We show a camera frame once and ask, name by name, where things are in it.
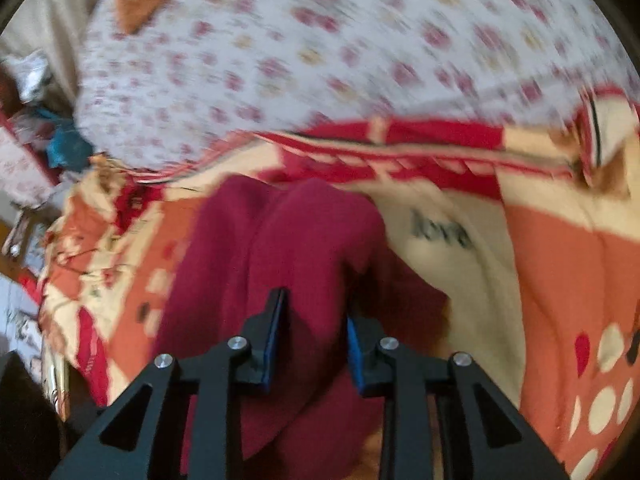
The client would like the red and cream printed blanket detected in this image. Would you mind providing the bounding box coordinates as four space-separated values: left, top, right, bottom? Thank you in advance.
37 85 640 480

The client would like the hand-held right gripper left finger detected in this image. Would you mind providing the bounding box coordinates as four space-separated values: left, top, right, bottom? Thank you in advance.
50 287 290 480

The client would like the blue plastic bag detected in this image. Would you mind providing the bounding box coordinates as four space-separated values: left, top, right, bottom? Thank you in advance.
47 122 96 171

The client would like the maroon sweater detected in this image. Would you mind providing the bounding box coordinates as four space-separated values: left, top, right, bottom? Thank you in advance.
152 177 451 480

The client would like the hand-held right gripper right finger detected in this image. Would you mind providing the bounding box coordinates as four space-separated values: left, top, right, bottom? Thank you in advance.
346 316 571 480

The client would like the beige cloth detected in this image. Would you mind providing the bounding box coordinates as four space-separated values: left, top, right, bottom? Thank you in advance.
0 0 116 106

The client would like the white floral quilt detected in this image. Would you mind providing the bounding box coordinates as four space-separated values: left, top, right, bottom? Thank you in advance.
72 0 637 182

